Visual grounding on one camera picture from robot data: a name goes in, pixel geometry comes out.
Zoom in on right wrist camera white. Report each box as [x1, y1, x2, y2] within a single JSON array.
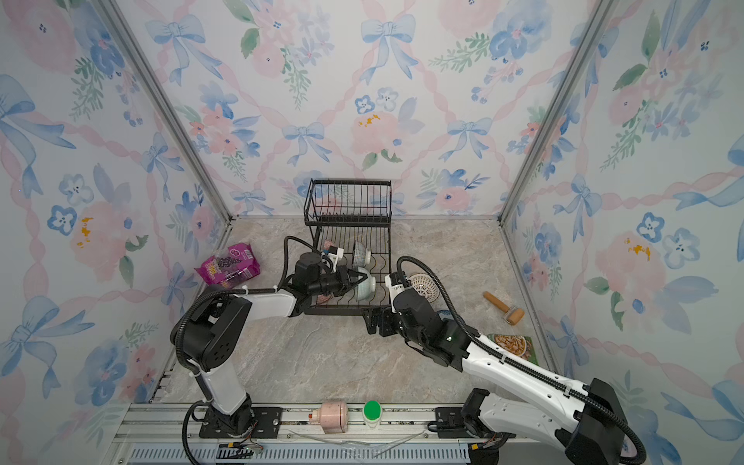
[[385, 271, 411, 313]]

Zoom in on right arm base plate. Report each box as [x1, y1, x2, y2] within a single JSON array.
[[426, 407, 515, 441]]

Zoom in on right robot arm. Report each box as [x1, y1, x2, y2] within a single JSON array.
[[383, 256, 648, 464]]

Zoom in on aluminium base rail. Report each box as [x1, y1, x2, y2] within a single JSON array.
[[103, 403, 569, 464]]

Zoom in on light green bowl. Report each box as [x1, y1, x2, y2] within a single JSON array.
[[355, 267, 376, 301]]

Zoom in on blue patterned bowl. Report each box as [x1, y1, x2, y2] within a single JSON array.
[[437, 310, 453, 321]]

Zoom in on dark blue striped bowl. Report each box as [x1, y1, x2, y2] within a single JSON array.
[[352, 241, 371, 267]]

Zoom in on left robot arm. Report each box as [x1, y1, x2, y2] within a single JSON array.
[[170, 236, 376, 438]]

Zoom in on orange food packet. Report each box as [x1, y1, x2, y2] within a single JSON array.
[[487, 333, 539, 365]]

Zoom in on purple snack bag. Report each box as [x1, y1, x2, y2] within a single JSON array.
[[195, 242, 261, 289]]

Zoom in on pink cup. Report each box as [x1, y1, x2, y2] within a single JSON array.
[[308, 401, 349, 434]]

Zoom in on black two-tier dish rack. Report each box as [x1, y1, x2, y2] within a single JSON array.
[[303, 178, 393, 316]]

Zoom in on wooden roller tool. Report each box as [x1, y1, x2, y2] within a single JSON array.
[[484, 292, 525, 326]]

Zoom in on green lid bottle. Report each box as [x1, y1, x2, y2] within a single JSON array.
[[362, 400, 383, 428]]

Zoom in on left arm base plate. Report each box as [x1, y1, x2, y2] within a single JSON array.
[[199, 407, 283, 440]]

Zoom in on brown white lattice bowl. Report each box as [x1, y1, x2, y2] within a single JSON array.
[[409, 273, 441, 303]]

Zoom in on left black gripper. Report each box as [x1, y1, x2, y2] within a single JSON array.
[[310, 267, 368, 300]]

